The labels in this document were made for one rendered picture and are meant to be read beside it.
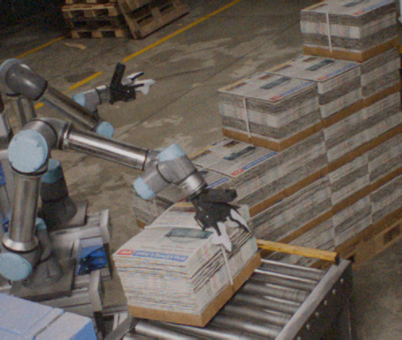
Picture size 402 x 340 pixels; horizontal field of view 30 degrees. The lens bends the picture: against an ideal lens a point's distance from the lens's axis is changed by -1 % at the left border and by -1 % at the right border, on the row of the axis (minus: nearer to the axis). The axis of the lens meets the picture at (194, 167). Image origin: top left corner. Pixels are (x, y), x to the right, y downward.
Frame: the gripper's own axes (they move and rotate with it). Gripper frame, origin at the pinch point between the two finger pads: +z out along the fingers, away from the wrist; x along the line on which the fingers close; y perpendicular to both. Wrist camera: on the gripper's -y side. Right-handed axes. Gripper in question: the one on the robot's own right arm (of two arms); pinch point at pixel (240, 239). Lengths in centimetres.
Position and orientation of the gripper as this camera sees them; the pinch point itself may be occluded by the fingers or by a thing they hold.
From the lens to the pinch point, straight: 231.1
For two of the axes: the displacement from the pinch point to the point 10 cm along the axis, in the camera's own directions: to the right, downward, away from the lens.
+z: 6.0, 8.0, 0.3
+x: -5.4, 4.3, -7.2
